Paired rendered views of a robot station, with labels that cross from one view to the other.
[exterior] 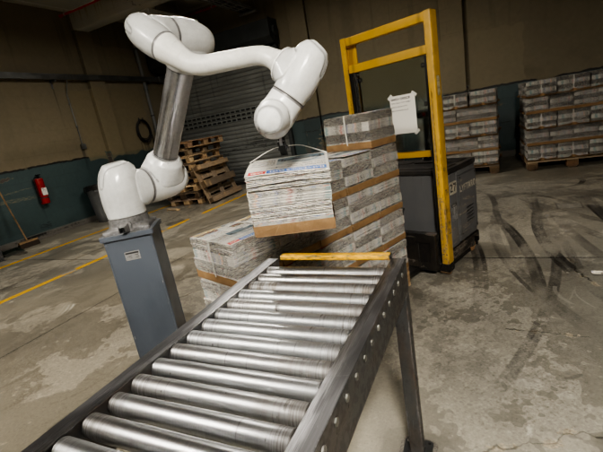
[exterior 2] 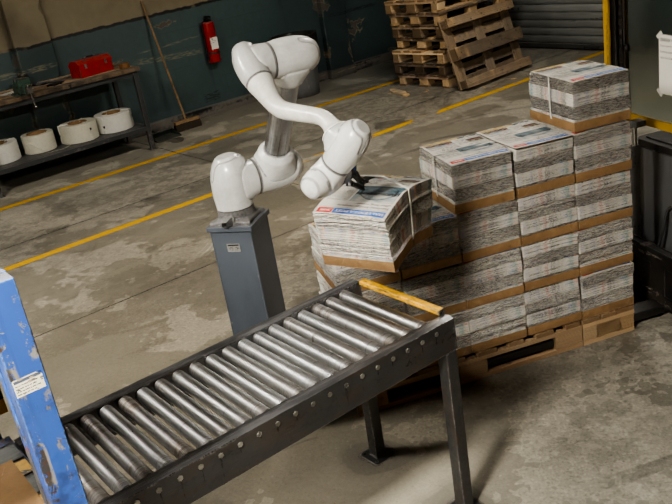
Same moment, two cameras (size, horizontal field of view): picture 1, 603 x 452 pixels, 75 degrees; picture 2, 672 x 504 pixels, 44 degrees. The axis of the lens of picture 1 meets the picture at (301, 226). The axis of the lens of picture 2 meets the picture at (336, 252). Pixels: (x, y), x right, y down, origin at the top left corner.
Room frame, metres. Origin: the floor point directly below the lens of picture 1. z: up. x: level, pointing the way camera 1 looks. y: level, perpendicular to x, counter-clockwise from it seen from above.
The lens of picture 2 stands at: (-1.10, -1.21, 2.13)
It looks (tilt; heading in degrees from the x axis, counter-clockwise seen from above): 22 degrees down; 29
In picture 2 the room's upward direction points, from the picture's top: 9 degrees counter-clockwise
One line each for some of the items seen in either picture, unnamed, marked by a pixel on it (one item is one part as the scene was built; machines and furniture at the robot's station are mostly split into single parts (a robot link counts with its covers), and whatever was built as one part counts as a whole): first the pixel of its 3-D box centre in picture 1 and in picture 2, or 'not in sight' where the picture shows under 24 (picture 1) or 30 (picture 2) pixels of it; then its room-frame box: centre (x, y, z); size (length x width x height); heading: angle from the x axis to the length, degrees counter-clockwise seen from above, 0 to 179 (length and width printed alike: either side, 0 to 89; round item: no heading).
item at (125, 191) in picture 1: (122, 187); (232, 179); (1.62, 0.69, 1.17); 0.18 x 0.16 x 0.22; 144
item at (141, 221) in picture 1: (128, 221); (234, 213); (1.59, 0.70, 1.03); 0.22 x 0.18 x 0.06; 8
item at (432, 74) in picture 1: (437, 146); not in sight; (2.78, -1.04, 0.97); 0.09 x 0.09 x 1.75; 43
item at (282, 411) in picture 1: (214, 398); (228, 391); (0.72, 0.25, 0.77); 0.47 x 0.05 x 0.05; 63
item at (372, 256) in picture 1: (333, 256); (399, 295); (1.37, -0.10, 0.81); 0.43 x 0.03 x 0.02; 63
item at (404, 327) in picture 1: (409, 376); (456, 431); (1.24, -0.30, 0.34); 0.06 x 0.06 x 0.68; 63
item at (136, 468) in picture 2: not in sight; (116, 449); (0.37, 0.42, 0.77); 0.47 x 0.05 x 0.05; 63
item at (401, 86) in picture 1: (393, 108); (662, 53); (3.03, -0.83, 1.28); 0.57 x 0.01 x 0.65; 43
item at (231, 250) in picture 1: (303, 273); (449, 286); (2.23, 0.04, 0.42); 1.17 x 0.39 x 0.83; 133
